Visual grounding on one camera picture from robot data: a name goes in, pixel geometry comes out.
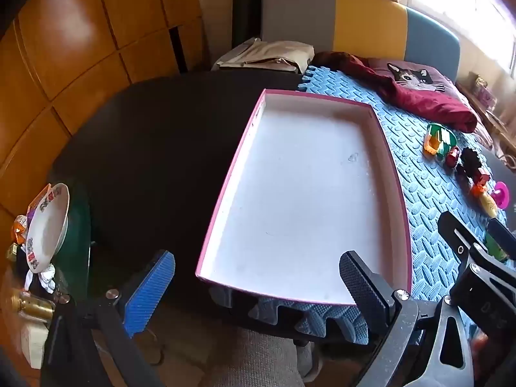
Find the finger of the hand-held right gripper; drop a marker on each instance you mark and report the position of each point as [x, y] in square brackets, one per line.
[457, 232]
[503, 236]

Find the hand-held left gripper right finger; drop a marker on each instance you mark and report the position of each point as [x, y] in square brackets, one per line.
[363, 286]

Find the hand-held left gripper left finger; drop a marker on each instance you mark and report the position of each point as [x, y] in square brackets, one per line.
[147, 290]

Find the yellow plastic toy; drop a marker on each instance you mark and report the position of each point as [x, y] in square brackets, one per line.
[487, 205]

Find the magenta round toy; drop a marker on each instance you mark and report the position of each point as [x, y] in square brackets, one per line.
[502, 199]

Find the orange cube block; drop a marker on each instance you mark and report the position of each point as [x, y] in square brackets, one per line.
[478, 189]

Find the red plastic block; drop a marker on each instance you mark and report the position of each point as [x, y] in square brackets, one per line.
[481, 178]

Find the dark brown plastic toy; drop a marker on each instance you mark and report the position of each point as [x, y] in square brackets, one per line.
[469, 161]

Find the red toy car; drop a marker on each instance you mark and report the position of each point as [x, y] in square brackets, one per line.
[453, 157]

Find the orange plastic scoop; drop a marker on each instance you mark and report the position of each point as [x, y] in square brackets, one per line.
[431, 146]

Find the green plastic funnel toy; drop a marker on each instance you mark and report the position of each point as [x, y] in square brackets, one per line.
[442, 134]

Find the pink-edged white box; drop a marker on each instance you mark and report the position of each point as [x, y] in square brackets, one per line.
[302, 193]

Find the blue foam mat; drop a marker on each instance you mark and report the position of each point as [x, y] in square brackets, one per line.
[423, 209]

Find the dark green round container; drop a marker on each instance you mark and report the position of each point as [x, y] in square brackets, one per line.
[78, 242]

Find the lilac bed quilt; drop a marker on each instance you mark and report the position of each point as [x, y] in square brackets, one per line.
[483, 137]

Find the white crumpled tissue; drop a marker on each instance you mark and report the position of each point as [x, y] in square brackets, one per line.
[43, 279]

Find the wooden side desk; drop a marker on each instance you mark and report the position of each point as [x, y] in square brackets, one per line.
[496, 125]

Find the brass cylinder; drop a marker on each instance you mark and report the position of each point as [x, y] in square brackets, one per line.
[34, 309]

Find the white floral plate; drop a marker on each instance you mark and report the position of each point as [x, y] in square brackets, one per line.
[46, 229]

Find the person's grey trousered leg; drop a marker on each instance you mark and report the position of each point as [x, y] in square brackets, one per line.
[254, 358]

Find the maroon blanket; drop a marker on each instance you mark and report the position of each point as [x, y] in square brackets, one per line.
[435, 105]

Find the small orange object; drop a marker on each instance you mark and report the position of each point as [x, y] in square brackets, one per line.
[18, 229]

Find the pink storage box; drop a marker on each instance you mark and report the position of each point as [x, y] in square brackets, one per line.
[483, 90]

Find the cat print pillow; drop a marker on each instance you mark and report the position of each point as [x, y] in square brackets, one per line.
[411, 76]

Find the window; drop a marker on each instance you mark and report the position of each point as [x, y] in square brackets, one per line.
[455, 0]

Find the grey yellow blue headboard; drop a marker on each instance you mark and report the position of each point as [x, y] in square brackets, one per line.
[363, 20]

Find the beige canvas bag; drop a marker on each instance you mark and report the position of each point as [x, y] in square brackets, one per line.
[274, 54]

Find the wooden wardrobe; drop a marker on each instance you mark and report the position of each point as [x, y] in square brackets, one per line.
[80, 48]

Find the black rolled mat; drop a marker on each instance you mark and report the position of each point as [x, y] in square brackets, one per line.
[246, 8]

